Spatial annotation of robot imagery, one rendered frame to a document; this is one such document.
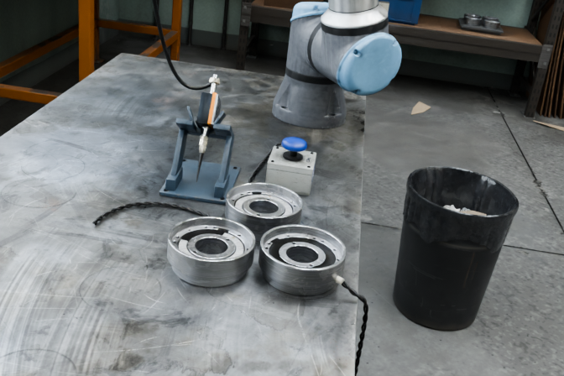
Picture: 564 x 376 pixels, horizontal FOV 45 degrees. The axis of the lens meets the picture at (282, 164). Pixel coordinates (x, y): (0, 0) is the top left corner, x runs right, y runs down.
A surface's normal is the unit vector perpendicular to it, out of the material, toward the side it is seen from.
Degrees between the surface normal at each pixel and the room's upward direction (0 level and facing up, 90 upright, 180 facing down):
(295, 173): 90
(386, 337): 0
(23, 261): 0
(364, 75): 97
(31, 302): 0
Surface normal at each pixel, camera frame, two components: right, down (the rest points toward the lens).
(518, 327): 0.11, -0.91
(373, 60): 0.44, 0.52
